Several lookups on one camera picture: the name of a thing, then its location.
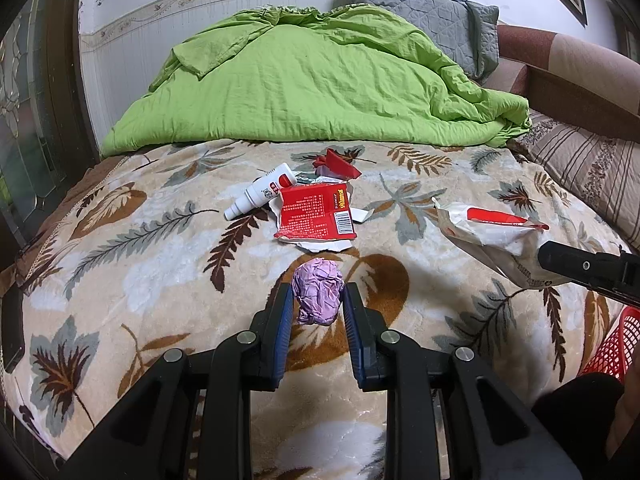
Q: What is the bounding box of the red plastic basket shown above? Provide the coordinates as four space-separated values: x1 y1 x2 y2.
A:
577 305 640 383

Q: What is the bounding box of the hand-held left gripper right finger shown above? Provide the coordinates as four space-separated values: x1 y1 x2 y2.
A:
341 282 583 480

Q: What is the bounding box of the white plastic bag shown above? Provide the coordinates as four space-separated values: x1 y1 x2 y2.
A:
432 197 566 289

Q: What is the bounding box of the brown upholstered headboard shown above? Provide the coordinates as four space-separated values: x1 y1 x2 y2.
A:
482 24 640 121

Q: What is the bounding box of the person's black trouser leg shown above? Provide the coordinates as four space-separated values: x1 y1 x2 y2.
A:
530 372 626 480

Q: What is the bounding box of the green quilt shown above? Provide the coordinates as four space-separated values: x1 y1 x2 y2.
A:
100 4 532 157

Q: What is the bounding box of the red wrapper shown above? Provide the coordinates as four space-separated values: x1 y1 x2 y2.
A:
311 148 362 181

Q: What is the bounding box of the red carton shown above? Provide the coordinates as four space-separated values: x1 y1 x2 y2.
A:
272 182 358 253

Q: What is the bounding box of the leaf print fleece blanket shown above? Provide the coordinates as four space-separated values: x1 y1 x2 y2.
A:
0 137 640 480

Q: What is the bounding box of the striped beige pillow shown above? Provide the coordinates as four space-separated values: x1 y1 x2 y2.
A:
507 107 640 253

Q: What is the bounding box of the purple paper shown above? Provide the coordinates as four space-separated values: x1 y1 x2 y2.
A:
291 258 345 326

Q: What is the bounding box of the glass panel door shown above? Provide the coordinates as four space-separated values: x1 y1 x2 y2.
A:
0 0 101 201

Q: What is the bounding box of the grey quilted pillow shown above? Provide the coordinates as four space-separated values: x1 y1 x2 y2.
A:
342 0 501 81

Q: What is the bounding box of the person's right forearm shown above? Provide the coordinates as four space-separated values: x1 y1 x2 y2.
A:
605 390 640 461

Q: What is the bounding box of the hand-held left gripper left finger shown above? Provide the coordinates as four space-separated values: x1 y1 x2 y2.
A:
59 282 296 480

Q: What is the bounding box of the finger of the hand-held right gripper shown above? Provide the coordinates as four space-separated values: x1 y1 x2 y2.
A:
537 240 640 306

